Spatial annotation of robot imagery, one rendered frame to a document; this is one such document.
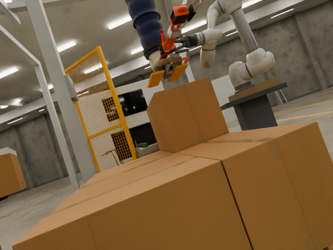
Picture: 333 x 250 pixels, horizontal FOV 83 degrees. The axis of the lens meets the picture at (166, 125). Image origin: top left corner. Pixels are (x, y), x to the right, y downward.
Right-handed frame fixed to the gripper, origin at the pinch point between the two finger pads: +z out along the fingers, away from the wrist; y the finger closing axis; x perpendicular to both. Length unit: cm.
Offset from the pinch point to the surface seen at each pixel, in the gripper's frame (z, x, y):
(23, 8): 133, 188, -199
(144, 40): 8.9, 19.6, -18.5
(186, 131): 9, -5, 58
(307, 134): -14, -65, 72
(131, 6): 10, 19, -47
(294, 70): -1056, 869, -48
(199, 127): 0, -5, 59
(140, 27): 8.4, 19.5, -29.7
